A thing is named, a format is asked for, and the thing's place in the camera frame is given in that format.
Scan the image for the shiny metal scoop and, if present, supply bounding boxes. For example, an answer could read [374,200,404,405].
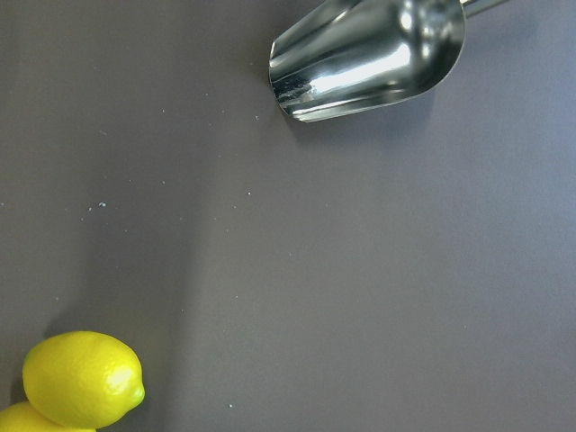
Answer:
[268,0,497,122]

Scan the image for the yellow lemon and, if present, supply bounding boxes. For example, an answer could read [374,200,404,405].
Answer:
[22,331,146,429]
[1,402,95,432]

